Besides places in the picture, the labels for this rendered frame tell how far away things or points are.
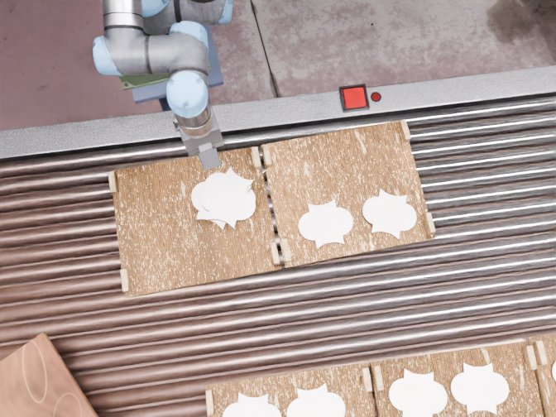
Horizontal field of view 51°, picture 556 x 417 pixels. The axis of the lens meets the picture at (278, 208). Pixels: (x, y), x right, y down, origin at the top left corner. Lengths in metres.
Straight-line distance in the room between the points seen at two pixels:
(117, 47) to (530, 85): 1.20
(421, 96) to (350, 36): 1.18
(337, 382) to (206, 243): 0.49
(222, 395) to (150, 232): 0.46
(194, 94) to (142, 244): 0.59
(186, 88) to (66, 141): 0.70
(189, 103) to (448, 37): 2.06
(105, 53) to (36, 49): 1.84
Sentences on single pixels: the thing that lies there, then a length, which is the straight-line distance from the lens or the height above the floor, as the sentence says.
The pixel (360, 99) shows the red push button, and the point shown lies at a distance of 1.72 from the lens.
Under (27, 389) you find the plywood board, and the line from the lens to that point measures 1.52.
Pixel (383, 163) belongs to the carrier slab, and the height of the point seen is 0.94.
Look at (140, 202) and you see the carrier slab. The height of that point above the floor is 0.94.
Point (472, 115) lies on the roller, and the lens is 1.80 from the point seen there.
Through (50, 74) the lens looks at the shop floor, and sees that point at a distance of 2.95.
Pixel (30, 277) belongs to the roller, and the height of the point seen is 0.91.
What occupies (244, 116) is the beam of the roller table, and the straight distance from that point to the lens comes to 1.69.
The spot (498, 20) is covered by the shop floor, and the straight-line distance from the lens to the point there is 3.14.
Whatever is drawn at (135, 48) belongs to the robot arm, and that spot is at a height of 1.45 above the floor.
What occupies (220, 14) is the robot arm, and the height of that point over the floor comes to 1.15.
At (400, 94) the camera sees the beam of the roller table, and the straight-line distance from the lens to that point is 1.77.
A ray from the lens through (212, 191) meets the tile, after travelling 1.54.
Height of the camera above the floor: 2.46
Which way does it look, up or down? 75 degrees down
